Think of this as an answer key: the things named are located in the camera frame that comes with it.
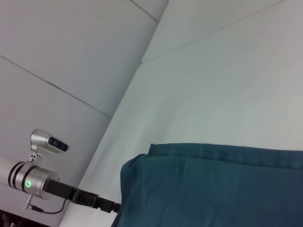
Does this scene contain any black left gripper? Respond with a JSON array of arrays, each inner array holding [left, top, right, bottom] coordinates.
[[46, 179, 122, 215]]

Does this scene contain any teal blue FREE print T-shirt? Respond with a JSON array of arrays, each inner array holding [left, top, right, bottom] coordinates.
[[110, 142, 303, 227]]

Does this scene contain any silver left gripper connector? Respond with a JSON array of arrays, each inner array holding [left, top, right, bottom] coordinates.
[[22, 194, 36, 210]]

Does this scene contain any thin left gripper cable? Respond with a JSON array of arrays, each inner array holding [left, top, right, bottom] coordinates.
[[30, 200, 66, 215]]

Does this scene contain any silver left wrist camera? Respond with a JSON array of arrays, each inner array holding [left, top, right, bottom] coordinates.
[[28, 128, 69, 164]]

